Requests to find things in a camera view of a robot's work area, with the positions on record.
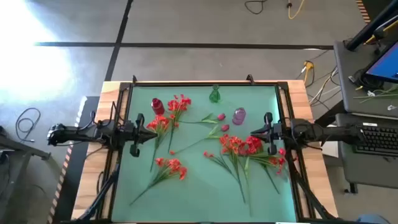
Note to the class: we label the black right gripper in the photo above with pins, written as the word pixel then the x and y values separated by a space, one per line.
pixel 278 133

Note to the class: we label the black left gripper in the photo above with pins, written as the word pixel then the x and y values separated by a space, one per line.
pixel 133 133

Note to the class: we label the orange artificial flower bunch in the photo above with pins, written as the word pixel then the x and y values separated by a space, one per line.
pixel 172 165
pixel 160 123

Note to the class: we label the purple glass vase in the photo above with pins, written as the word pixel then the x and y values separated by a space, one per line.
pixel 238 116

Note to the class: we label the sparse orange flower bunch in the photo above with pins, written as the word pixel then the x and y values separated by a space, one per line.
pixel 231 143

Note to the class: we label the dark red tulip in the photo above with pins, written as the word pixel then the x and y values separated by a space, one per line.
pixel 225 127

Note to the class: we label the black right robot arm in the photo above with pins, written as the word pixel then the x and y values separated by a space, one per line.
pixel 326 132

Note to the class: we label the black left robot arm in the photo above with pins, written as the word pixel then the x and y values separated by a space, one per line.
pixel 77 133

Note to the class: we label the red glass vase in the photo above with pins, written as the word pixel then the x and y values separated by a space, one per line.
pixel 158 106

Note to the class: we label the green glass vase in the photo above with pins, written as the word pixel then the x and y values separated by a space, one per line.
pixel 214 96

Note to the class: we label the white paper sheet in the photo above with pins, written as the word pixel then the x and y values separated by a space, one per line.
pixel 331 151

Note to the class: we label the green table mat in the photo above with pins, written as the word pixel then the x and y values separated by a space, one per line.
pixel 202 193

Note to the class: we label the black floor mat striped edge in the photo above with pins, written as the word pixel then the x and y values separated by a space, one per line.
pixel 74 186

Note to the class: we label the grey monitor desk top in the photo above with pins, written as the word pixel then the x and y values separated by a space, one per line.
pixel 351 99

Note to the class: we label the grey keyboard tray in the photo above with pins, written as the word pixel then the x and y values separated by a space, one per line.
pixel 367 171

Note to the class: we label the spare green flower stems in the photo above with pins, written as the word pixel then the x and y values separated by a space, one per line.
pixel 373 96

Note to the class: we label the black keyboard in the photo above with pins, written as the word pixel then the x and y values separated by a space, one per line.
pixel 379 141

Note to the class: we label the black metal stand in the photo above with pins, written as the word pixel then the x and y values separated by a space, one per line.
pixel 25 149

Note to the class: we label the computer monitor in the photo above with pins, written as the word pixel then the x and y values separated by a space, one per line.
pixel 387 65

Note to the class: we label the black monitor pole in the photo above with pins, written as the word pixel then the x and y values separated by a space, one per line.
pixel 367 31

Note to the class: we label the striped hazard tape strip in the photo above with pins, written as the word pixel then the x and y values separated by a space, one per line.
pixel 362 9

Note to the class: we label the black aluminium table frame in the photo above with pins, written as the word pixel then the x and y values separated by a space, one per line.
pixel 186 83

